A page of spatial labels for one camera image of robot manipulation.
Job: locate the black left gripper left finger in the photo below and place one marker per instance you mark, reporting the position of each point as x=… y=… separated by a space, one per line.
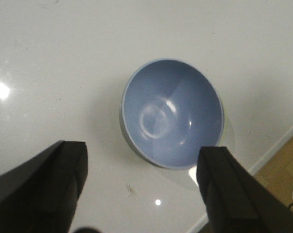
x=41 y=195

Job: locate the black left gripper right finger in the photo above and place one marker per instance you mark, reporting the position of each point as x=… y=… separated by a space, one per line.
x=234 y=200

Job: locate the blue bowl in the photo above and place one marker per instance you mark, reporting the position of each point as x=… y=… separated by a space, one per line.
x=168 y=111

